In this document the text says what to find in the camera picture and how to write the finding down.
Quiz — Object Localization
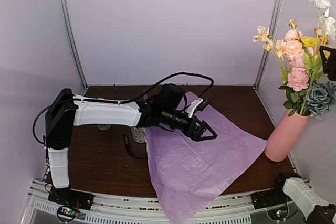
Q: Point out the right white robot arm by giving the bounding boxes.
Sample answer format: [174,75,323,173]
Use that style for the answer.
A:
[269,46,335,223]

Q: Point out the orange flower stem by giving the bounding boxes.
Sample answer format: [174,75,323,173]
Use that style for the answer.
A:
[314,28,329,46]

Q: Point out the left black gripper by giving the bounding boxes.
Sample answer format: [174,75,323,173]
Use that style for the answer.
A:
[162,107,218,142]

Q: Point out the yellow flower stem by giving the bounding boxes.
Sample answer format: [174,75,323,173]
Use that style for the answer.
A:
[301,36,320,51]

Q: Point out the blue hydrangea flower stem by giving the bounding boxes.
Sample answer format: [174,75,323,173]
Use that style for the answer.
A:
[306,81,335,121]

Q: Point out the peach pink rose stem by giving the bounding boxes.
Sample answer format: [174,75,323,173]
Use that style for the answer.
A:
[284,19,304,59]

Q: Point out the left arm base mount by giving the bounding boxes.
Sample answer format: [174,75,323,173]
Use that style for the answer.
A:
[48,191,94,222]

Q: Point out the white mug yellow inside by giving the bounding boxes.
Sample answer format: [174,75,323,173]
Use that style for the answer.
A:
[131,127,146,143]

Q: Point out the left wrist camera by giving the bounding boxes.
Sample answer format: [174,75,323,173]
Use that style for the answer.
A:
[184,98,211,118]

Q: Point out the left aluminium frame post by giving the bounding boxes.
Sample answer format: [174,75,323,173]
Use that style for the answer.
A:
[60,0,88,89]

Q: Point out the purple tissue paper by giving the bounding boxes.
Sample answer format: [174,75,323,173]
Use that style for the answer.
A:
[145,91,268,224]

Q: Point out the pink carnation flower stem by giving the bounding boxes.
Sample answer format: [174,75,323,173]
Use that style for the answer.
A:
[279,52,310,116]

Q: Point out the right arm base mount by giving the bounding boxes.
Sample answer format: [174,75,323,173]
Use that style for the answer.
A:
[251,189,291,223]

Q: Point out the white flower stem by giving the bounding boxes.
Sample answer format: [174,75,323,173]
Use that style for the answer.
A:
[300,0,335,117]

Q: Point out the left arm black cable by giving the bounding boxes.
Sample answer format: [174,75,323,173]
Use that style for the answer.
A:
[32,71,215,146]

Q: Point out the pink cylindrical vase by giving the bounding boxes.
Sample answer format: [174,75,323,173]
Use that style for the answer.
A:
[264,110,310,162]

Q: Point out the white mug floral print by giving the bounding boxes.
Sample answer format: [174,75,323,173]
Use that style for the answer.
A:
[97,124,111,131]

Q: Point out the front aluminium rail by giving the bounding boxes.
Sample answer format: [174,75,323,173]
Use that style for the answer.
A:
[26,178,316,224]

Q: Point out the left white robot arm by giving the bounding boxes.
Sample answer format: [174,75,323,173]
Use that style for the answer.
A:
[44,83,217,205]

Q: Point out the peach poppy flower stem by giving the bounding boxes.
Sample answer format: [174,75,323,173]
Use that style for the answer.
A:
[252,26,286,60]

